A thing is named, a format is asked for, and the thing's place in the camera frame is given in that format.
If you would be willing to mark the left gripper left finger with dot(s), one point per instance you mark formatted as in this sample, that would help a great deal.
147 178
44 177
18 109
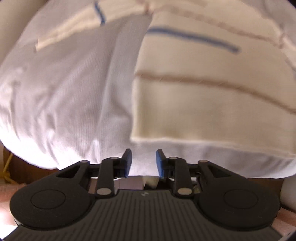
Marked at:
105 173

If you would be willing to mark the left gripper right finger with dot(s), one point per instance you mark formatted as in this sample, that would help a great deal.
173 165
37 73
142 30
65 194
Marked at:
181 172

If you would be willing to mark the white striped knit sweater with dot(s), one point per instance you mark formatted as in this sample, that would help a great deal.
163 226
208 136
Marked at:
219 72

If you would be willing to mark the white bed sheet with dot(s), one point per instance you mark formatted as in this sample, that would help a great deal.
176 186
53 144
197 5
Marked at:
72 101

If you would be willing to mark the yellow wooden stand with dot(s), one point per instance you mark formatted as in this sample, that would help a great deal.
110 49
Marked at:
6 174

